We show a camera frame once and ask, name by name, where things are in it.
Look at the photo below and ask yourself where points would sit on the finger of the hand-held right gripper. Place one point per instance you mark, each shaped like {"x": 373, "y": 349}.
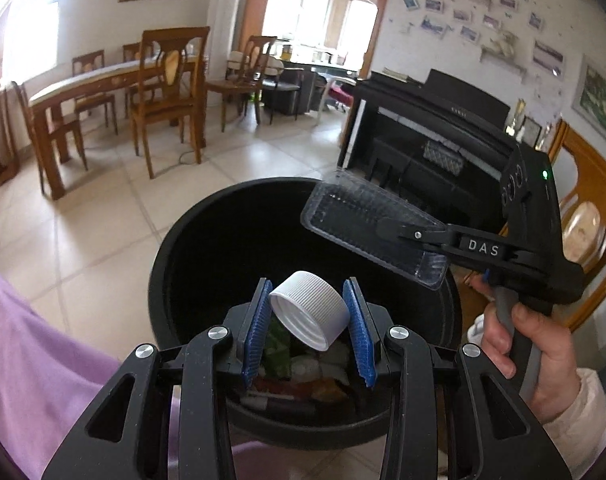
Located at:
{"x": 408, "y": 232}
{"x": 439, "y": 252}

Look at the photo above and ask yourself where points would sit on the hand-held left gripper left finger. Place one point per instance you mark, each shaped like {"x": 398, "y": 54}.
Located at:
{"x": 257, "y": 340}

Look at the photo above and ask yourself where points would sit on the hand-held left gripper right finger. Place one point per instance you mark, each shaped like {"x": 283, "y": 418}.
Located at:
{"x": 359, "y": 335}

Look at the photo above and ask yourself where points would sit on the green snack packet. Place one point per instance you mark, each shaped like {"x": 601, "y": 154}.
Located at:
{"x": 278, "y": 355}

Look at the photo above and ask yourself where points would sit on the red carton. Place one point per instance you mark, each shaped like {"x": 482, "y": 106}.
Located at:
{"x": 278, "y": 387}

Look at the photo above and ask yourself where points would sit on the white ribbed bottle cap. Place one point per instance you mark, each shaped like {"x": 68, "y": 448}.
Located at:
{"x": 313, "y": 300}

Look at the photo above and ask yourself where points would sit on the orange plastic wrapper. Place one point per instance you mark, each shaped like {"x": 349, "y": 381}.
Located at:
{"x": 329, "y": 390}

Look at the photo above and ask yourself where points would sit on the black trash bin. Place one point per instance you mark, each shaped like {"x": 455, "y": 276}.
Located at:
{"x": 208, "y": 240}

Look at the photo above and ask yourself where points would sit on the person's right forearm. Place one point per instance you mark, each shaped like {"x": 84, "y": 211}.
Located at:
{"x": 583, "y": 420}

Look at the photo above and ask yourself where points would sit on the person's right hand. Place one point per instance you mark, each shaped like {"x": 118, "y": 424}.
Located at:
{"x": 553, "y": 375}

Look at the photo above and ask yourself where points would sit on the wooden dining chair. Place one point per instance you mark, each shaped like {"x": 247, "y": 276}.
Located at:
{"x": 132, "y": 52}
{"x": 243, "y": 85}
{"x": 168, "y": 105}
{"x": 53, "y": 130}
{"x": 90, "y": 62}
{"x": 600, "y": 185}

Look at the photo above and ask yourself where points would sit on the black upright piano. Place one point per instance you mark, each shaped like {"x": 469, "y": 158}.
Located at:
{"x": 433, "y": 125}

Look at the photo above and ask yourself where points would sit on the framed landscape painting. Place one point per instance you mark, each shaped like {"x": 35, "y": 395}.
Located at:
{"x": 600, "y": 100}

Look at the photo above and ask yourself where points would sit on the white chair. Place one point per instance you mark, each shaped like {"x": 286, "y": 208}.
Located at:
{"x": 333, "y": 95}

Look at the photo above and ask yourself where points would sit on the black armchair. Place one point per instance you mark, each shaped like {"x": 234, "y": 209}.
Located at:
{"x": 283, "y": 92}

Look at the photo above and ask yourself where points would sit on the purple cloth with white logo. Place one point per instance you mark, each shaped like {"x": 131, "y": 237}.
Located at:
{"x": 33, "y": 360}

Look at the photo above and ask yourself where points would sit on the white tower air conditioner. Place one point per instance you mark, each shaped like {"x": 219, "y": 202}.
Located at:
{"x": 225, "y": 25}

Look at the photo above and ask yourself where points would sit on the wooden dining table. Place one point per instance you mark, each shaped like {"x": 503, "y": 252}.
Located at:
{"x": 83, "y": 80}

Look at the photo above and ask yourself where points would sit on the small white window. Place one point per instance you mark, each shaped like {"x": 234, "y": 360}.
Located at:
{"x": 33, "y": 25}

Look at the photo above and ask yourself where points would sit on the small picture frame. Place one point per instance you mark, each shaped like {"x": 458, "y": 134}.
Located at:
{"x": 531, "y": 131}

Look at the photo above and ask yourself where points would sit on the group of wall photos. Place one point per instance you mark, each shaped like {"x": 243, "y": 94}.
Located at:
{"x": 483, "y": 25}

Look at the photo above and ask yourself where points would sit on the wooden door frame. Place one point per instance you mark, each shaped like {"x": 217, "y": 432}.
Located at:
{"x": 383, "y": 10}

